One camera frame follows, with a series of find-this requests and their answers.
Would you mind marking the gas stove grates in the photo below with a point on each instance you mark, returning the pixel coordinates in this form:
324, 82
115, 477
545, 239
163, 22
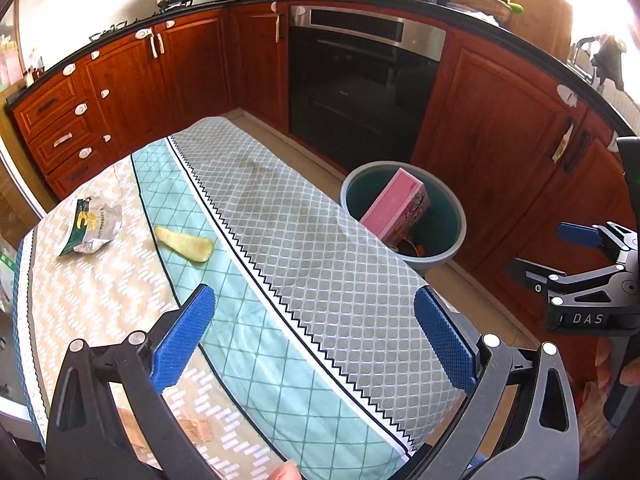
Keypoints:
110, 29

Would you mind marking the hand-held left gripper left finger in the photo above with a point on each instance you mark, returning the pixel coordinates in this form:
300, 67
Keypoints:
182, 340

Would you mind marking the wooden cabinet drawer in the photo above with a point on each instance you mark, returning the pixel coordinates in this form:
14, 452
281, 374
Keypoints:
62, 185
35, 120
45, 147

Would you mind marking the white cabinet safety locks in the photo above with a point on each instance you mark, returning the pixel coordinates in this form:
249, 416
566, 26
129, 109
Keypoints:
143, 34

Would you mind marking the person's right hand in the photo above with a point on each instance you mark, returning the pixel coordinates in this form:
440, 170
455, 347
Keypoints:
601, 365

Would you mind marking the wooden cutting board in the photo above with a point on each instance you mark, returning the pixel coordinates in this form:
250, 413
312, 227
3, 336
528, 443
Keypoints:
542, 15

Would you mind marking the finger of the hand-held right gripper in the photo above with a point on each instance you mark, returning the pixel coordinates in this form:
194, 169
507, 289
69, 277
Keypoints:
577, 233
560, 285

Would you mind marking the grey round bin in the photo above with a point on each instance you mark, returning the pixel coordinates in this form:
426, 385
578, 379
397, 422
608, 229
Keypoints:
440, 230

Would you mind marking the brown paper bag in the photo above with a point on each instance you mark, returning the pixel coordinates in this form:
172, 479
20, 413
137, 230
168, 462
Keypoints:
195, 427

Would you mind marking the wide wooden cabinet beside oven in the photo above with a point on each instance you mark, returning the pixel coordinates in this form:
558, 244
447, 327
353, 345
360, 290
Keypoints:
490, 125

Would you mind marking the narrow wooden corner cabinet door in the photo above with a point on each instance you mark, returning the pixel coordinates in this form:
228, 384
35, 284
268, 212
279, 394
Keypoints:
255, 75

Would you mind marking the dark hanging cloth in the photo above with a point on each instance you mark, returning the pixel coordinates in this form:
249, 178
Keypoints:
607, 55

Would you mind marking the black built-in oven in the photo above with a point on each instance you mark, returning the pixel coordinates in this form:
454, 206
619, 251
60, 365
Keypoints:
350, 95

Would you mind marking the group of condiment bottles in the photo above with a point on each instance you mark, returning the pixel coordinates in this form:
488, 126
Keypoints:
34, 72

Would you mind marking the patterned tablecloth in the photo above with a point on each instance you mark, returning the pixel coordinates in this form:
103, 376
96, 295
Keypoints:
300, 240

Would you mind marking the pink snack box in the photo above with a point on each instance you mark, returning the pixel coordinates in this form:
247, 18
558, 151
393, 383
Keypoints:
395, 200

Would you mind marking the yellow fruit peel piece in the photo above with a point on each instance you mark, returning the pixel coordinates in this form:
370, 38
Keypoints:
190, 247

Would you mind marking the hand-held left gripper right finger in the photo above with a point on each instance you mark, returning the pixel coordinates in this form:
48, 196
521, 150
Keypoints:
445, 340

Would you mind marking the green snack packet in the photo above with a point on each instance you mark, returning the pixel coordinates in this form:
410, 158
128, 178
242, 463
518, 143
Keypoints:
92, 230

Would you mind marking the person's left hand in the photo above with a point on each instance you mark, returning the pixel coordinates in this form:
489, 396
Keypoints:
285, 472

